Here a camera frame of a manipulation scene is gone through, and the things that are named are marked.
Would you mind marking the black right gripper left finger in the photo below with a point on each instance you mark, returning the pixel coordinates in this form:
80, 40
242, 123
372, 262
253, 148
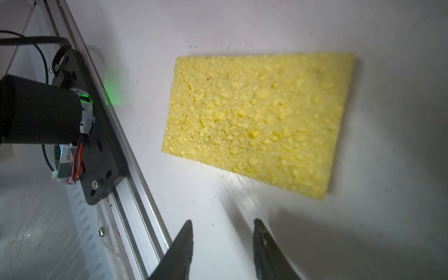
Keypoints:
176, 263

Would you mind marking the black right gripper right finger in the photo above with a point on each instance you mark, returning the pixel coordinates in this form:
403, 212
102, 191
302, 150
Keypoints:
270, 262

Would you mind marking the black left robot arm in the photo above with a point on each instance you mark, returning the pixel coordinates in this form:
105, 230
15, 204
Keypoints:
36, 113

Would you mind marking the yellow sponge far left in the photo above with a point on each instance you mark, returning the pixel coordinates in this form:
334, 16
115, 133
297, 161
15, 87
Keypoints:
275, 119

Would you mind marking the aluminium rail frame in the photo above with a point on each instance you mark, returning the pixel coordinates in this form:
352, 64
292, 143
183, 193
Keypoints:
136, 222

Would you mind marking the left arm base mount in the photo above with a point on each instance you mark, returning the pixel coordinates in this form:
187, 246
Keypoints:
101, 164

